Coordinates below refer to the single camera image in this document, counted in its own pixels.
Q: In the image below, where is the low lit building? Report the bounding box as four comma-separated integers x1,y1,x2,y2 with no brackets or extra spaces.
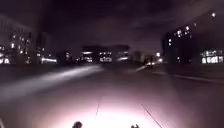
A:
78,44,131,64

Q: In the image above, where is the building with lit windows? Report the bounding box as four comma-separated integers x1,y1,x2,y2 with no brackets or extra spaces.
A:
0,14,58,66

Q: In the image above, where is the dark paved road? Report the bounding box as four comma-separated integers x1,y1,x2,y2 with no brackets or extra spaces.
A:
0,62,224,128

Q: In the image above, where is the tall dark building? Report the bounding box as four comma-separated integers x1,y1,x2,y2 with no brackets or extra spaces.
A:
161,9,224,66

